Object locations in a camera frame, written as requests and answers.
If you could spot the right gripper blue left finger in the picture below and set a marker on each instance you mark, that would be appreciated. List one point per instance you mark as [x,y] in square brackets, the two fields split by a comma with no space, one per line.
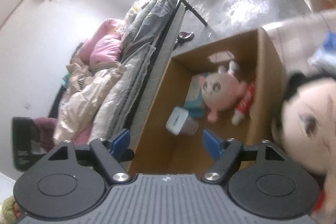
[107,155]

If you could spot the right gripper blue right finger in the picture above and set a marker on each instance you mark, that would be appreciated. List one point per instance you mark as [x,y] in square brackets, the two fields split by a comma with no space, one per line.
[225,153]

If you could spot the blue white wet-wipes pack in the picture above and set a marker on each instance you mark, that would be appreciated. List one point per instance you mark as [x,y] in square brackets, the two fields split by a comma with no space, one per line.
[324,57]

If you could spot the red white toothpaste tube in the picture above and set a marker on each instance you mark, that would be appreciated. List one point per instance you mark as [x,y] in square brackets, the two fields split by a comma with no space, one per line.
[242,108]

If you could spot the white plastic wipes tub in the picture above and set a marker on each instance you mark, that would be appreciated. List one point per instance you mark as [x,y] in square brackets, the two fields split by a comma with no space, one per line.
[180,122]

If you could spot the teal tissue box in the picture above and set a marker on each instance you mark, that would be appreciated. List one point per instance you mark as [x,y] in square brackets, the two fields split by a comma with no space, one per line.
[194,101]

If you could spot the cream quilted blanket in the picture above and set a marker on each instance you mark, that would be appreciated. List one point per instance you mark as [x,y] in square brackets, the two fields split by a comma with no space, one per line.
[77,113]

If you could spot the pink round plush toy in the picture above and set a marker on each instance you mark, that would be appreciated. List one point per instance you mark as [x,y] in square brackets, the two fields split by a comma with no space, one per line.
[221,90]

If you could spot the brown cardboard box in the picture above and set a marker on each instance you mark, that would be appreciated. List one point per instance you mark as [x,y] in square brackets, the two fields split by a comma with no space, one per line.
[160,152]

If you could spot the black-haired doll plush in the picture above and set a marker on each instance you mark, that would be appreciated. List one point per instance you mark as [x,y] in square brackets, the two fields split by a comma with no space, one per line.
[305,127]

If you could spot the black mesh basket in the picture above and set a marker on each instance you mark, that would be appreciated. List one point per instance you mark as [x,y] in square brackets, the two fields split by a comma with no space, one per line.
[31,139]

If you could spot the pink pillow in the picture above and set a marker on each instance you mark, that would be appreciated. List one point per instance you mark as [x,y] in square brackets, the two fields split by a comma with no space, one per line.
[105,44]

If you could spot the grey padded bed mattress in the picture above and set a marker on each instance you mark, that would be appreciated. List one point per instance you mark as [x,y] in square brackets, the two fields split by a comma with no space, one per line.
[142,37]

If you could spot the dark slipper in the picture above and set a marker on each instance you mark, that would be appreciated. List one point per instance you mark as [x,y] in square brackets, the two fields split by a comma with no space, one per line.
[185,36]

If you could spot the checked floral bed sheet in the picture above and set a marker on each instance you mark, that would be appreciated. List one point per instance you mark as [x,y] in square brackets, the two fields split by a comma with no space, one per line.
[297,39]

